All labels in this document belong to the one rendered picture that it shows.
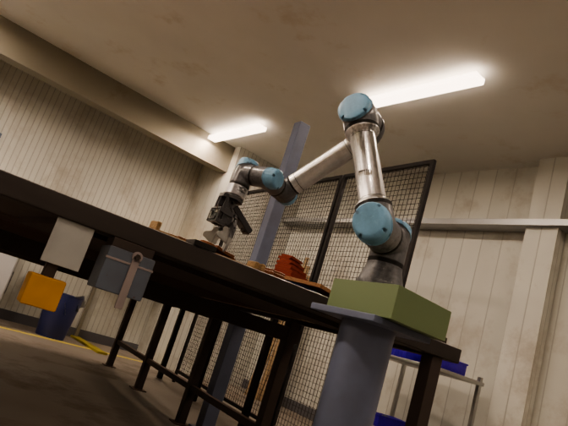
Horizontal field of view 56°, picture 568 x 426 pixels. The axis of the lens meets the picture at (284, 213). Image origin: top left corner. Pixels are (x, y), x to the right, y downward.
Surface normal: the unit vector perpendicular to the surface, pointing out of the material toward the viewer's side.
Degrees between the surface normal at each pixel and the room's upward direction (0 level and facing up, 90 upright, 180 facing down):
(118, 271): 90
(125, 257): 90
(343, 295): 90
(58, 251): 90
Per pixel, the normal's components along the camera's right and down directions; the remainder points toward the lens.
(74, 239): 0.52, -0.04
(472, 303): -0.73, -0.37
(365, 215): -0.45, -0.26
